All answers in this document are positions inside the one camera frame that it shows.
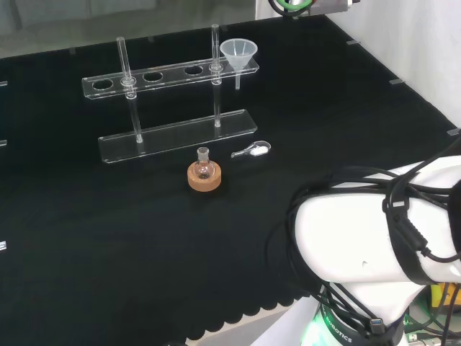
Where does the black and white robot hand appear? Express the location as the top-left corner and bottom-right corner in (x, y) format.
(312, 0), (361, 8)

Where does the translucent plastic funnel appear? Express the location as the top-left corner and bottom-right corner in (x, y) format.
(219, 39), (259, 90)

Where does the clear glass weighing funnel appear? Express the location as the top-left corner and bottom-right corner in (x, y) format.
(230, 141), (272, 159)

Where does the clear acrylic funnel stand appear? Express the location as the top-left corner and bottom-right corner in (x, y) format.
(81, 24), (260, 165)

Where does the small glass round-bottom flask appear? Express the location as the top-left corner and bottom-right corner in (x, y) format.
(196, 146), (213, 180)

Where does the yellow stop button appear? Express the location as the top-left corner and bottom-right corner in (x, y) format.
(430, 283), (461, 311)

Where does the black cloth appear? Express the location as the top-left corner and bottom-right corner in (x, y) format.
(0, 14), (461, 342)

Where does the green cable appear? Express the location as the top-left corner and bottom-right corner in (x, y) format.
(282, 0), (313, 11)

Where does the cork ring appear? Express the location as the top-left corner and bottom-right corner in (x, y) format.
(187, 161), (223, 193)

